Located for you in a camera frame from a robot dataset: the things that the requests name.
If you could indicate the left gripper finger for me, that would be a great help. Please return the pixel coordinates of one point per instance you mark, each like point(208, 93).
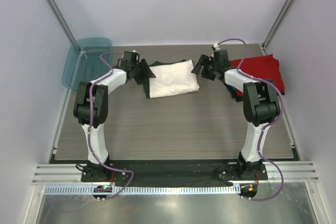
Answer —
point(140, 78)
point(146, 72)

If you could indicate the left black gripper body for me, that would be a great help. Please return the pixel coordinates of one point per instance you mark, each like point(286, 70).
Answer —
point(137, 68)

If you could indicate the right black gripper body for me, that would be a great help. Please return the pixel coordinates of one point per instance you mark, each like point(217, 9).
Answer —
point(213, 66)

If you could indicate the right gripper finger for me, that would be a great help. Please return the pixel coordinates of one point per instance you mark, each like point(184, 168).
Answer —
point(203, 60)
point(196, 70)

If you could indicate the white and green t-shirt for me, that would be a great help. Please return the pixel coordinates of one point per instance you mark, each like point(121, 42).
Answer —
point(171, 79)

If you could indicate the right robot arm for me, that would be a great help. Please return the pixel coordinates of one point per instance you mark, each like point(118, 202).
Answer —
point(261, 105)

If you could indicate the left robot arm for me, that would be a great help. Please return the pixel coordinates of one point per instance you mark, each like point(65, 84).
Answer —
point(91, 105)

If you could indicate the folded red t-shirt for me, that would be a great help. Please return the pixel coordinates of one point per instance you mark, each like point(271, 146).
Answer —
point(264, 67)

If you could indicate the teal plastic bin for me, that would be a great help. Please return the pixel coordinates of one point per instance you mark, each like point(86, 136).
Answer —
point(83, 62)

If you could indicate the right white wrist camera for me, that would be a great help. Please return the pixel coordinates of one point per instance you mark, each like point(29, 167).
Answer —
point(215, 47)

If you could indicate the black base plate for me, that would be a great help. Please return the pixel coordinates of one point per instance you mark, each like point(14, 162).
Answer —
point(174, 173)

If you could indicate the white slotted cable duct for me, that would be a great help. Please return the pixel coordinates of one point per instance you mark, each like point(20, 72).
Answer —
point(101, 190)

